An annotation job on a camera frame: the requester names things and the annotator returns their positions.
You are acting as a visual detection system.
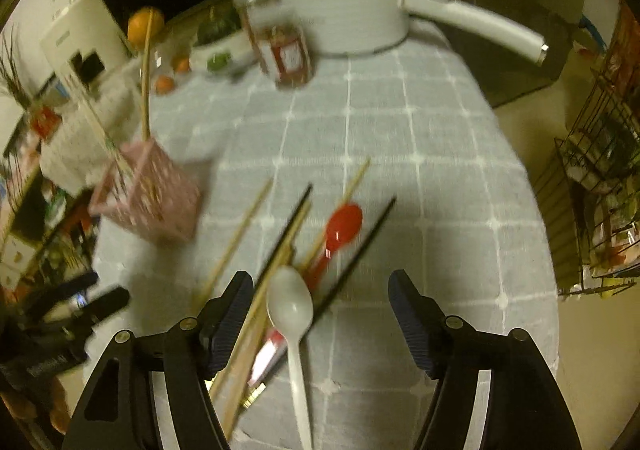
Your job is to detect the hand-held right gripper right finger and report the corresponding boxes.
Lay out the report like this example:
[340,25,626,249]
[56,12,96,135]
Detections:
[388,269,583,450]

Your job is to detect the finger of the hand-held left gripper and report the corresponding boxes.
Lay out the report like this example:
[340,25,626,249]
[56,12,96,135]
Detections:
[27,271,99,318]
[70,287,131,333]

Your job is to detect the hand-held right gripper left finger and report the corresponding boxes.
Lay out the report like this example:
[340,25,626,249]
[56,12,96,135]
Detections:
[61,271,256,450]

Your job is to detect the wooden chopstick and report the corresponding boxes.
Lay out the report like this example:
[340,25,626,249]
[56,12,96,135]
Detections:
[141,8,154,141]
[220,250,296,442]
[298,158,372,271]
[191,178,275,313]
[207,210,310,403]

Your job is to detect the white plastic spoon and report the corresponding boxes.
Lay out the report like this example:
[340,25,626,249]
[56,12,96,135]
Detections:
[266,265,315,450]

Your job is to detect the black chopstick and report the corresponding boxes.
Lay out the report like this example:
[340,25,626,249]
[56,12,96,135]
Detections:
[314,197,398,317]
[244,183,314,406]

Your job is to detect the pink perforated basket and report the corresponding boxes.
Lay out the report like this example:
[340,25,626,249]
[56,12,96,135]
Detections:
[88,139,202,244]

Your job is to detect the red plastic spoon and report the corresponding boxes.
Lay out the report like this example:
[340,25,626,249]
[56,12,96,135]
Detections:
[300,203,364,291]

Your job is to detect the person's left hand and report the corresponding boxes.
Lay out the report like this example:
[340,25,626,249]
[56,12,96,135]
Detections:
[10,377,72,436]

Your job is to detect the white cloth bundle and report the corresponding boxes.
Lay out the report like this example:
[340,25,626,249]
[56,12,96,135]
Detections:
[39,90,147,197]

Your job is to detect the grey checked tablecloth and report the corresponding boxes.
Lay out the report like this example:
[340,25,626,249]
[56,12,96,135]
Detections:
[92,20,561,450]

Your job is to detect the dried plant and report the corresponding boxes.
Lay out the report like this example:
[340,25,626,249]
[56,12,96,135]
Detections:
[0,27,38,110]

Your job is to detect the colourful packets in rack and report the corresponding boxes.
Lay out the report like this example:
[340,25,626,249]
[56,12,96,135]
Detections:
[570,0,640,301]

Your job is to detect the white cabinet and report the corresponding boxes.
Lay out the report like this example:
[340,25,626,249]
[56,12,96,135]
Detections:
[39,0,132,98]

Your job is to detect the large orange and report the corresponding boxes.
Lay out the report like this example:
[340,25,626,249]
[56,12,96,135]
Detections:
[127,6,166,51]

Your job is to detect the glass jar with label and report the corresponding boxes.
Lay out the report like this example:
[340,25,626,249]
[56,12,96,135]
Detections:
[232,0,316,90]

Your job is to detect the white bowl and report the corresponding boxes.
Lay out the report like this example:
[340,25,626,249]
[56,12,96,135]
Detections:
[190,10,257,76]

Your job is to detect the black wire rack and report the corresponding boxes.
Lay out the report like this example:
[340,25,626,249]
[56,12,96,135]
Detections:
[552,0,640,301]

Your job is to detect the white pot with handle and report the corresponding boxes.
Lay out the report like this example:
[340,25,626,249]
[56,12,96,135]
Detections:
[255,0,551,66]

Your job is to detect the blue cord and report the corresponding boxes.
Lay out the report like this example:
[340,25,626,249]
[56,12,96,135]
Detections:
[579,14,609,51]

